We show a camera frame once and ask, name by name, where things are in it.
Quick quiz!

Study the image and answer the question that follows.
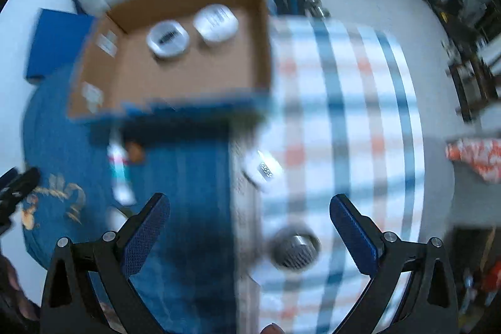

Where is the tape roll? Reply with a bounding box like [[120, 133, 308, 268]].
[[106, 207, 133, 232]]

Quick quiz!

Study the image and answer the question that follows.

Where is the white spray bottle teal label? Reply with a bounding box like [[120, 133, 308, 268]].
[[107, 140, 136, 206]]

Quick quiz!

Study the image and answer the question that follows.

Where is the round tin black label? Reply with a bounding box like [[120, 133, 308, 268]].
[[146, 20, 190, 59]]

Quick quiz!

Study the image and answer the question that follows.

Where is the round white tin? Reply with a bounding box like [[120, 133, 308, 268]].
[[193, 4, 240, 47]]

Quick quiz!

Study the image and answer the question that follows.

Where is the metal mesh round container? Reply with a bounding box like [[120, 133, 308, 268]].
[[268, 225, 321, 273]]

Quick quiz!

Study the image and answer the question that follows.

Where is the blue striped cloth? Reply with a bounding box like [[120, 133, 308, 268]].
[[23, 67, 237, 333]]

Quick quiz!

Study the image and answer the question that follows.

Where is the brown walnut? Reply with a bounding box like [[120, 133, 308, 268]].
[[125, 141, 145, 164]]

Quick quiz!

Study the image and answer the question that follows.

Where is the small white round case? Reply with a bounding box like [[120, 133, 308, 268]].
[[242, 148, 284, 193]]

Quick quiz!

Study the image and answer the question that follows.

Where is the plaid checkered cloth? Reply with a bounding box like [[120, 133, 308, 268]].
[[231, 16, 425, 333]]

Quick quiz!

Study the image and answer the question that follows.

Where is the red plastic bag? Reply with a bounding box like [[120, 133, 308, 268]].
[[482, 269, 501, 307]]

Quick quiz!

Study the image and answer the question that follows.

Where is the orange white patterned cloth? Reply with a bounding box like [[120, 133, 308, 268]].
[[445, 138, 501, 184]]

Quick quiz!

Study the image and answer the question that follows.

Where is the blue foam mat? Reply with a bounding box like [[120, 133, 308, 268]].
[[25, 8, 95, 84]]

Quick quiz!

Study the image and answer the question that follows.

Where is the brown wooden chair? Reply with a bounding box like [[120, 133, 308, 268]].
[[446, 46, 500, 123]]

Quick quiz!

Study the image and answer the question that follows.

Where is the open cardboard box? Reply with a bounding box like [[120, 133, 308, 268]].
[[67, 0, 272, 122]]

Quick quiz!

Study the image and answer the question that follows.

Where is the chrome dumbbell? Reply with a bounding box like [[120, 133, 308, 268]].
[[305, 0, 330, 18]]

